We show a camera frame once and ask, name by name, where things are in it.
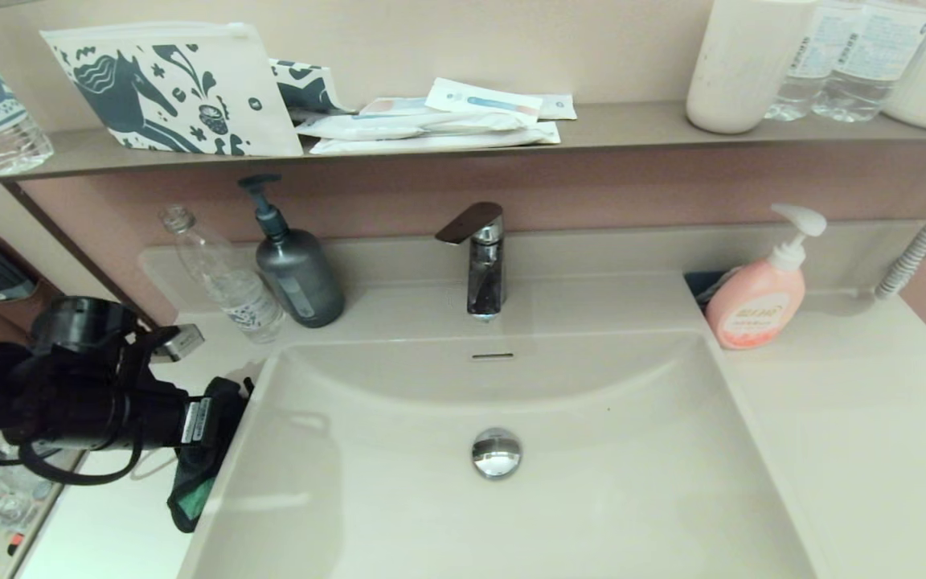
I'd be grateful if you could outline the dark grey green cloth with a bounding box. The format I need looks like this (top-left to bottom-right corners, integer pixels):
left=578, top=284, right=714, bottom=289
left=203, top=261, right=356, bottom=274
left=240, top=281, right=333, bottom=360
left=167, top=376, right=253, bottom=534

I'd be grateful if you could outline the chrome sink faucet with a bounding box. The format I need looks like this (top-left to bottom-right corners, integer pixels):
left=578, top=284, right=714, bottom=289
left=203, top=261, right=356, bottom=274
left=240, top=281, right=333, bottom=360
left=435, top=202, right=506, bottom=321

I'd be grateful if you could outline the white ceramic sink basin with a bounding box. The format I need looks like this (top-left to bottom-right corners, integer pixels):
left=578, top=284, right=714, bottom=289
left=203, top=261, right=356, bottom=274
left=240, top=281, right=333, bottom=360
left=178, top=330, right=817, bottom=579

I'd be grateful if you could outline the clear empty plastic bottle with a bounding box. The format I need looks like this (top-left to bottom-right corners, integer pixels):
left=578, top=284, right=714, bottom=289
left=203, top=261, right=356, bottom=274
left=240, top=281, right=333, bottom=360
left=160, top=206, right=285, bottom=344

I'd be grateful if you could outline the dark grey pump bottle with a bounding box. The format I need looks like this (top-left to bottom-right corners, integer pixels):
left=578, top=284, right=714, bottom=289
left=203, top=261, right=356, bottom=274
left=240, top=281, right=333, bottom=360
left=238, top=175, right=346, bottom=328

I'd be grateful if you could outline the plastic wrapped bottle pack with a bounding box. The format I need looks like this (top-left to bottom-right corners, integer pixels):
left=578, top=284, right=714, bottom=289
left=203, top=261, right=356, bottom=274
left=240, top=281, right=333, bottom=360
left=0, top=446, right=82, bottom=540

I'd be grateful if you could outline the chrome drain stopper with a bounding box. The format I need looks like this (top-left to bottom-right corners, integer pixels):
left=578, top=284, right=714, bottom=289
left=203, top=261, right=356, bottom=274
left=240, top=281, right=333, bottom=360
left=472, top=428, right=522, bottom=480

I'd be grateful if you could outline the white horse print pouch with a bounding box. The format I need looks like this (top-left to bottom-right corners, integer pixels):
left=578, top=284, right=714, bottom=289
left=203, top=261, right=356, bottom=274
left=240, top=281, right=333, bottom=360
left=39, top=22, right=303, bottom=158

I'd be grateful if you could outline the small blue print pouch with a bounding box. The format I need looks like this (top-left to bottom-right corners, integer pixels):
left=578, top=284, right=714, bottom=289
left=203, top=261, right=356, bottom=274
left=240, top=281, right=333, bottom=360
left=269, top=59, right=354, bottom=122

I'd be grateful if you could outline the long white packet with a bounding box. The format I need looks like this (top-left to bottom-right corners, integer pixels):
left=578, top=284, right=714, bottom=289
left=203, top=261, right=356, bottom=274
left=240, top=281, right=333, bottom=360
left=310, top=123, right=561, bottom=156
left=296, top=111, right=538, bottom=142

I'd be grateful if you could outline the peach white packet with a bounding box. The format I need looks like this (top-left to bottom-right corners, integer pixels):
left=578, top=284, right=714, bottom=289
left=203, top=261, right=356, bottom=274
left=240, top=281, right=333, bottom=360
left=360, top=96, right=436, bottom=118

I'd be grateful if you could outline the white packet blue stripe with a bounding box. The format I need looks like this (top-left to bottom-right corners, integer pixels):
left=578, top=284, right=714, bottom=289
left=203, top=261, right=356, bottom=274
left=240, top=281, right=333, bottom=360
left=425, top=78, right=544, bottom=121

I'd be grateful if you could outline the pink soap pump bottle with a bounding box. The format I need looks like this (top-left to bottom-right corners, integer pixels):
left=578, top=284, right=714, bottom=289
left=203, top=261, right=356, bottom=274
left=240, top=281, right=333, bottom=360
left=706, top=203, right=827, bottom=350

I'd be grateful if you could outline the tall white tumbler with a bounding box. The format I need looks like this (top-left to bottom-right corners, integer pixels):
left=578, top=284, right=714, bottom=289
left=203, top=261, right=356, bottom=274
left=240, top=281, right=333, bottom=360
left=686, top=0, right=819, bottom=135

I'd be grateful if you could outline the clear water bottle white label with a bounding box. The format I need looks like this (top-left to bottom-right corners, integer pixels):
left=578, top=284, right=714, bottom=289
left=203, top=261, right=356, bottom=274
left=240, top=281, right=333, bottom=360
left=764, top=0, right=841, bottom=122
left=812, top=0, right=926, bottom=124

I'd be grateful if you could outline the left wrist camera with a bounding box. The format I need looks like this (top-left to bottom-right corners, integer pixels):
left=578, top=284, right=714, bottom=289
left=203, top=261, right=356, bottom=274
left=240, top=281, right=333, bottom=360
left=145, top=323, right=207, bottom=364

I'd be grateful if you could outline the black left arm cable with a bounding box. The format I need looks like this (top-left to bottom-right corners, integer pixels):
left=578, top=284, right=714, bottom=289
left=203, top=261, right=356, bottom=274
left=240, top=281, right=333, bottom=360
left=0, top=402, right=146, bottom=487

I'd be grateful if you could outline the brown wall holder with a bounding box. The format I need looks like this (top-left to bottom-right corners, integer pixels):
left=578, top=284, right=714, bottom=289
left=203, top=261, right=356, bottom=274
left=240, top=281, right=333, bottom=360
left=0, top=233, right=126, bottom=343

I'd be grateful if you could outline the brown wall shelf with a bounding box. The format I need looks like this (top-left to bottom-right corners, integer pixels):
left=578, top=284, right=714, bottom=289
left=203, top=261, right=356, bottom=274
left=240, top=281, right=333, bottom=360
left=0, top=101, right=926, bottom=187

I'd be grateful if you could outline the grey corrugated hose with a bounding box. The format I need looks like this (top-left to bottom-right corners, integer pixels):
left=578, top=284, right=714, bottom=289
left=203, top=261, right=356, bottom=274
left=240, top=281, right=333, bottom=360
left=875, top=167, right=926, bottom=302

